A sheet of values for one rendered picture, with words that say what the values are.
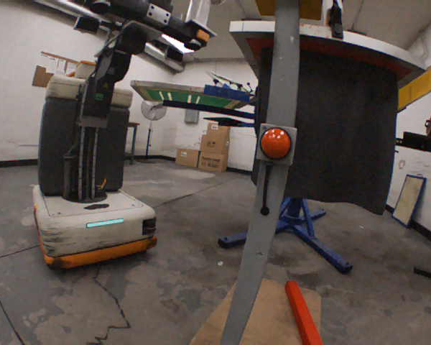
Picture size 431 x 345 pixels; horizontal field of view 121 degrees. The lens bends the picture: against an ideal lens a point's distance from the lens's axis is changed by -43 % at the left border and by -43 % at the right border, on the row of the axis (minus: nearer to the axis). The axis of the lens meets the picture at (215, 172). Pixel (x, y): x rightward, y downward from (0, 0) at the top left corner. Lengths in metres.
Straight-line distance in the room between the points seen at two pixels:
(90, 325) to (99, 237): 0.41
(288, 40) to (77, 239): 0.95
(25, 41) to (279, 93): 3.92
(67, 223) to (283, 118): 0.85
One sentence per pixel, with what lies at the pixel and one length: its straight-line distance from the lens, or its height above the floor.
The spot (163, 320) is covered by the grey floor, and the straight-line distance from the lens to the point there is 0.84.
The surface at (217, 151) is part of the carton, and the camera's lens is 5.05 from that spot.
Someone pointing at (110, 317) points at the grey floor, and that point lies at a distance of 0.85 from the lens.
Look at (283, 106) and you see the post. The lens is 0.30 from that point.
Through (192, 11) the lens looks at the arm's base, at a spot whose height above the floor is 1.22.
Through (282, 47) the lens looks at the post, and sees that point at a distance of 0.34.
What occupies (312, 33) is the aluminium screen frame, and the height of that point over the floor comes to 0.96.
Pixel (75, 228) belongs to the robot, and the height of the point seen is 0.24.
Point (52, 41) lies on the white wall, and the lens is 4.18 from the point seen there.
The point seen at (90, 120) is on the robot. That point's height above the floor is 0.69.
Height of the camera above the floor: 0.64
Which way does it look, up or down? 7 degrees down
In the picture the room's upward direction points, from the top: 8 degrees clockwise
